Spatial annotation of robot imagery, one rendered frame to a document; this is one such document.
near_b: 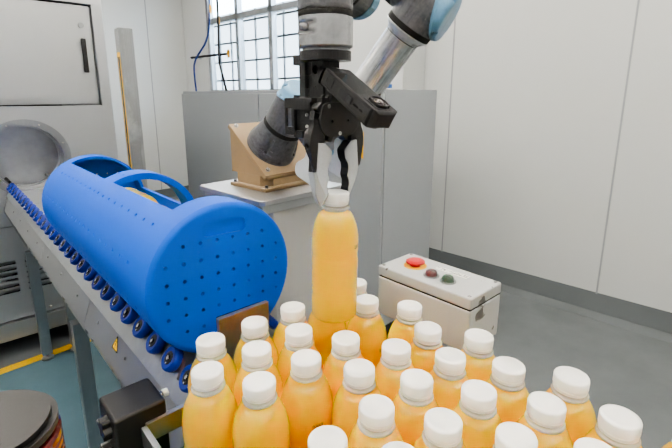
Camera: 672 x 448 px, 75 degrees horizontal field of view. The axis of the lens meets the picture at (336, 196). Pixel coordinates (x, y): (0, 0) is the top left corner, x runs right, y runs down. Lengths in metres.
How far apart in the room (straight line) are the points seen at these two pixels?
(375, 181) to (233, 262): 1.66
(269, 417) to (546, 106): 2.96
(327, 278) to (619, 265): 2.82
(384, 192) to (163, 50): 4.61
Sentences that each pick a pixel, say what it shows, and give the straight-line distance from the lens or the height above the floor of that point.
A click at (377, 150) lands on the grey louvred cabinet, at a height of 1.13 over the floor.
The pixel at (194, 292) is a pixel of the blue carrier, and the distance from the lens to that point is 0.82.
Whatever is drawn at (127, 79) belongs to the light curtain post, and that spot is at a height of 1.48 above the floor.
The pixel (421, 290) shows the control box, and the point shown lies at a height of 1.08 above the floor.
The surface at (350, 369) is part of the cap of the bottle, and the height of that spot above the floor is 1.09.
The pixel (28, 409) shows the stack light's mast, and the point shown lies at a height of 1.26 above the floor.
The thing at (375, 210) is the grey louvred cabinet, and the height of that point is 0.79.
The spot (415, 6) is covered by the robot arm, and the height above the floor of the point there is 1.60.
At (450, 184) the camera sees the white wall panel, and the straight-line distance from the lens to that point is 3.63.
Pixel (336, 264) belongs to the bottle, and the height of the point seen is 1.18.
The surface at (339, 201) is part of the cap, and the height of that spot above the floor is 1.27.
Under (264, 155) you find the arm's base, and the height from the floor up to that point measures 1.25.
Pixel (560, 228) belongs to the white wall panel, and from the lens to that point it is 3.36.
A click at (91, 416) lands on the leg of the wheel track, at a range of 2.05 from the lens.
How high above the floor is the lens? 1.42
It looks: 13 degrees down
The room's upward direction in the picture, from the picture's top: straight up
